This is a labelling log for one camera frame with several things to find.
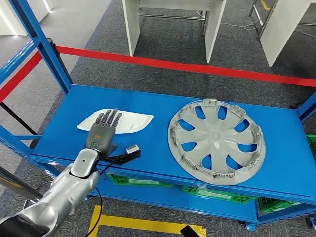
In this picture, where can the white lit platform block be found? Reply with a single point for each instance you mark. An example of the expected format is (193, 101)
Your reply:
(10, 23)

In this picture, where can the chrome metal frame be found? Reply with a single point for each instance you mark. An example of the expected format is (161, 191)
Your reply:
(258, 16)

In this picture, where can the grey wheel hubcap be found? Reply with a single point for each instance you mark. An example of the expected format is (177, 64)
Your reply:
(214, 135)

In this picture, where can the black robot right foot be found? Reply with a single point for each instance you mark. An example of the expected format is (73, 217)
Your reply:
(188, 231)

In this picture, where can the yellow floor tape square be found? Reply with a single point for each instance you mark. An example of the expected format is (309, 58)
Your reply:
(148, 224)

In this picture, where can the open green plastic crate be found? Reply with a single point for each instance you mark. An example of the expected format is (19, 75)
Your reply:
(276, 205)

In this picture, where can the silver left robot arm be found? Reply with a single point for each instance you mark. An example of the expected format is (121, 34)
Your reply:
(62, 193)

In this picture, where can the white desk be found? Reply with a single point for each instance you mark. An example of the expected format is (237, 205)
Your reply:
(279, 29)
(130, 26)

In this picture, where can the white plastic part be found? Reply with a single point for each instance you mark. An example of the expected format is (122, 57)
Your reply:
(133, 122)

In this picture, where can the blue metal shelf rack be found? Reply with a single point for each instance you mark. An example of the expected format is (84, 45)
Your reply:
(148, 108)

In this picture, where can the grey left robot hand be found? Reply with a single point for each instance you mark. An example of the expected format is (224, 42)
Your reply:
(99, 137)

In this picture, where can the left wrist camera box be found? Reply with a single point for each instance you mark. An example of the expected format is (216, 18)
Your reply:
(133, 149)

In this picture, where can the black pole grey disc stand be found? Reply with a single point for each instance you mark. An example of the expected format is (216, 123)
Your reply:
(17, 118)

